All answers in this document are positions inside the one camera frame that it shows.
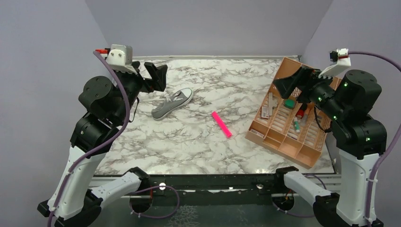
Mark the green cap item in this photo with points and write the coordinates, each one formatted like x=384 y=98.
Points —
x=290 y=104

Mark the red cap bottle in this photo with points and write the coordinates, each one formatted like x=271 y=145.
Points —
x=300 y=113

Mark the grey metal bracket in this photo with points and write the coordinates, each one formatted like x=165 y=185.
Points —
x=268 y=106

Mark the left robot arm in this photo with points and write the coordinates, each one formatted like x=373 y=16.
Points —
x=108 y=104

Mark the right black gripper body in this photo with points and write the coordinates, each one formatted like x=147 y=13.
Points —
x=316 y=89

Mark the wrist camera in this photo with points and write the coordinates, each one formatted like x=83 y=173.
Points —
x=119 y=58
x=340 y=61

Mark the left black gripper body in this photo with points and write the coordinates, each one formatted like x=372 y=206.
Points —
x=132 y=84

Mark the green white marker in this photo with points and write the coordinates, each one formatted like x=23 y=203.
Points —
x=296 y=124

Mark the grey canvas sneaker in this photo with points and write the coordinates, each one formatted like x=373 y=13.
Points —
x=171 y=103

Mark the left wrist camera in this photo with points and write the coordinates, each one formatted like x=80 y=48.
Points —
x=119 y=58

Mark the pink plastic bar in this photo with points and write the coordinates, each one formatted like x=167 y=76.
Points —
x=221 y=124

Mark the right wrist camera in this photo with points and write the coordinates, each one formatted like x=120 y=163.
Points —
x=340 y=61

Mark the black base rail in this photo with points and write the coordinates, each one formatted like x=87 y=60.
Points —
x=210 y=190

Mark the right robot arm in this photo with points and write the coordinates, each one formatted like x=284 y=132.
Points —
x=361 y=141

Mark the orange plastic organizer tray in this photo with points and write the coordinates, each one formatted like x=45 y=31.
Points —
x=278 y=135

